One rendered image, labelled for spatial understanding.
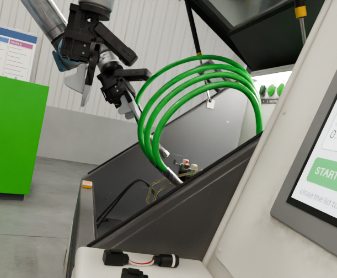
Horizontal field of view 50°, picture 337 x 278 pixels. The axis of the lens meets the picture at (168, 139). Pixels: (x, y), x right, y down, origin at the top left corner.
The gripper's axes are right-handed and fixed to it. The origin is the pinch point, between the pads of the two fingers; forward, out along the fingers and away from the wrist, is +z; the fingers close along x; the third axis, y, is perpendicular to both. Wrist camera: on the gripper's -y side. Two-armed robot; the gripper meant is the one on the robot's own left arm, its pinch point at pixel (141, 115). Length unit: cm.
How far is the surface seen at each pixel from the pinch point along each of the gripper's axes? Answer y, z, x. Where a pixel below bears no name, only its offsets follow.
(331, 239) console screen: -24, 51, 51
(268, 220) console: -19, 46, 40
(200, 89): -19.8, 17.0, 28.7
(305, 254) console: -21, 52, 48
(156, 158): -5.6, 25.1, 28.6
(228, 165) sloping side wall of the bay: -17.4, 34.0, 30.9
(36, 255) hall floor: 154, -21, -144
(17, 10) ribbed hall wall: 202, -504, -358
